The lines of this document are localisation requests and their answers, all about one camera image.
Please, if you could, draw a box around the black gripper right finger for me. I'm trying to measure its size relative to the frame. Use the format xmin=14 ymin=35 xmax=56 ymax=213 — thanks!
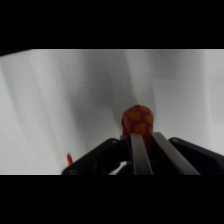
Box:
xmin=151 ymin=131 xmax=224 ymax=176

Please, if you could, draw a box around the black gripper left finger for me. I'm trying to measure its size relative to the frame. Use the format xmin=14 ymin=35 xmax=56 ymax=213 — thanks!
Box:
xmin=61 ymin=132 xmax=155 ymax=176

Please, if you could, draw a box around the red ball with orange spots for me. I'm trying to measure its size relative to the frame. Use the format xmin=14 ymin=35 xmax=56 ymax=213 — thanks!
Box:
xmin=121 ymin=104 xmax=156 ymax=148

